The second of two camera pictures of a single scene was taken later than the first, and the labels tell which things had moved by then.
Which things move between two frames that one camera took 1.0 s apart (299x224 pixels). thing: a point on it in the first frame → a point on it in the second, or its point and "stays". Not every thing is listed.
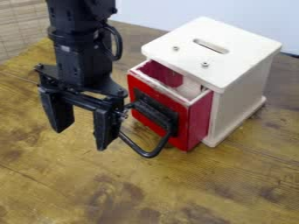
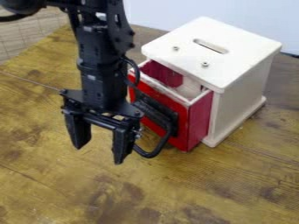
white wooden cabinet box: (223, 59) stays
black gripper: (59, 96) → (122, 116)
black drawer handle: (159, 115) stays
